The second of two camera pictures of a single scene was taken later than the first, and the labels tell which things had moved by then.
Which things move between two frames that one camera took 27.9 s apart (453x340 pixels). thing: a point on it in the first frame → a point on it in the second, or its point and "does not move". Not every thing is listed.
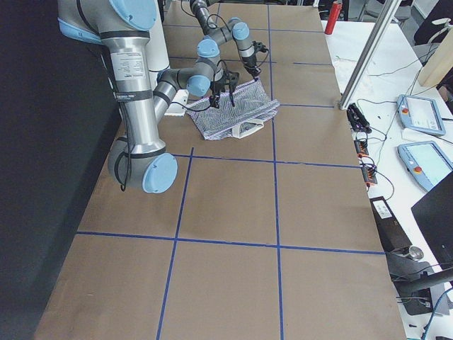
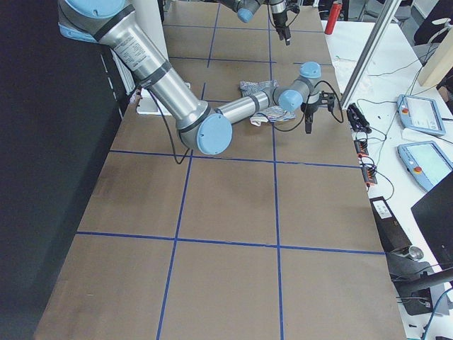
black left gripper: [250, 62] → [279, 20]
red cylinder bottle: [336, 8] does not move
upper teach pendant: [420, 114] does not move
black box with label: [392, 236] does not move
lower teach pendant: [425, 162] does not move
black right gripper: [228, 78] → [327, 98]
